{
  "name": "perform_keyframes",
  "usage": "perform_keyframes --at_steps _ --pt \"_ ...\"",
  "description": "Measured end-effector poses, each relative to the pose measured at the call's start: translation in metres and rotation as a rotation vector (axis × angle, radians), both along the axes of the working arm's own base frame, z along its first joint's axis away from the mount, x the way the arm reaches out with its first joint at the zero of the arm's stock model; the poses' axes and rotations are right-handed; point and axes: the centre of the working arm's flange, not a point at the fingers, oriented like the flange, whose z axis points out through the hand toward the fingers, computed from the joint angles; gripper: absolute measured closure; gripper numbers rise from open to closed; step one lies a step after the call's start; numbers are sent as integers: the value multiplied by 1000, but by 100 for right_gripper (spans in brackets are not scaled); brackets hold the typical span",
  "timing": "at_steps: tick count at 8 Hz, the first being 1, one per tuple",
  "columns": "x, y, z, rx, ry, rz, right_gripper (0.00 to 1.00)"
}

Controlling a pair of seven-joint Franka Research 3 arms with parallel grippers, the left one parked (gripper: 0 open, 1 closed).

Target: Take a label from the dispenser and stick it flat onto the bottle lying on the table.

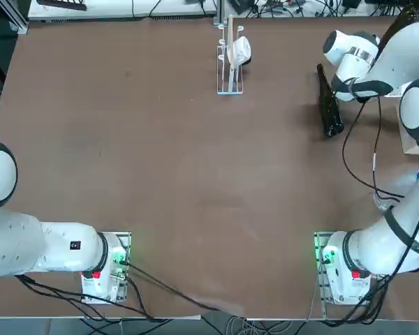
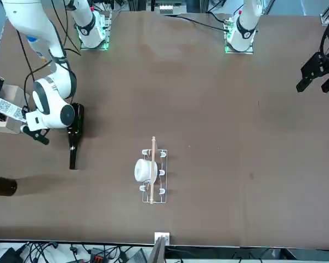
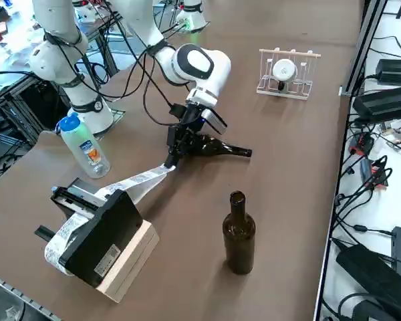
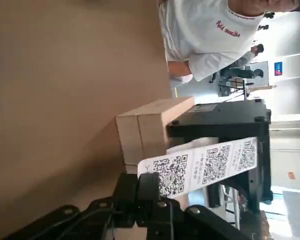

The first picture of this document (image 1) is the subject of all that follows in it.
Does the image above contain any dark green glass bottle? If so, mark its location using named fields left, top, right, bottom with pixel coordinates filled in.
left=316, top=63, right=345, bottom=137

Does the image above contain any clear plastic bottle blue cap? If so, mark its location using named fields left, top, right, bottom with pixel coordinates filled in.
left=372, top=168, right=419, bottom=212

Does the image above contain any black finned power supply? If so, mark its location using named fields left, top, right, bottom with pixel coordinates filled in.
left=36, top=0, right=89, bottom=11

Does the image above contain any black base cable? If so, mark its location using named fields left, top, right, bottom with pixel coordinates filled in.
left=124, top=260, right=228, bottom=313

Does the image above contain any white wire cup rack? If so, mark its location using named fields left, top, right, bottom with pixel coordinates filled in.
left=213, top=15, right=254, bottom=96

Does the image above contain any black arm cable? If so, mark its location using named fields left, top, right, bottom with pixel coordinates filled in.
left=341, top=78, right=406, bottom=202

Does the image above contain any aluminium frame post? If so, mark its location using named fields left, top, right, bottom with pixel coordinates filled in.
left=212, top=0, right=228, bottom=26

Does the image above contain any black cable with white tag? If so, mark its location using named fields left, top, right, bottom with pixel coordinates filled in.
left=369, top=96, right=406, bottom=207

